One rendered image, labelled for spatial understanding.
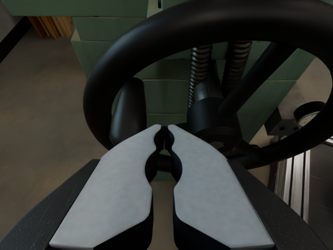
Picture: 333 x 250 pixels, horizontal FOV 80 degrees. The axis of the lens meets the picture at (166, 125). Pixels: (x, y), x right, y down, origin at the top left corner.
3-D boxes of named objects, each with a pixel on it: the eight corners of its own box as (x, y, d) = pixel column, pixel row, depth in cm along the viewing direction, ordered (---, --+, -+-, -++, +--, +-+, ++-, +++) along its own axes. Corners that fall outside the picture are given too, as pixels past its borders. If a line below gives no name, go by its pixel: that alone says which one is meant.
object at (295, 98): (267, 137, 54) (282, 120, 47) (256, 101, 61) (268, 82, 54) (298, 137, 54) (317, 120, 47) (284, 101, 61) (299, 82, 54)
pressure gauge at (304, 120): (287, 132, 47) (308, 111, 40) (282, 118, 49) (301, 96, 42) (314, 132, 47) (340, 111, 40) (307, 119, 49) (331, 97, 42)
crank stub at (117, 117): (152, 149, 13) (130, 159, 15) (155, 84, 16) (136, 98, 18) (121, 136, 12) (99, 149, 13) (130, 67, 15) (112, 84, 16)
